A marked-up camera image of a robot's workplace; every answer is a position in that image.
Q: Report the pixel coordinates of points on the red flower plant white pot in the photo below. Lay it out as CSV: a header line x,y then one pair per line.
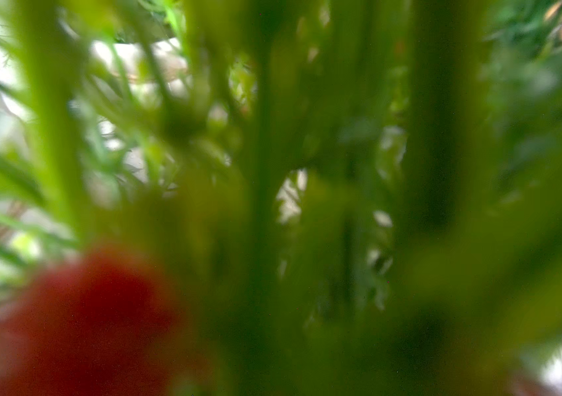
x,y
280,198

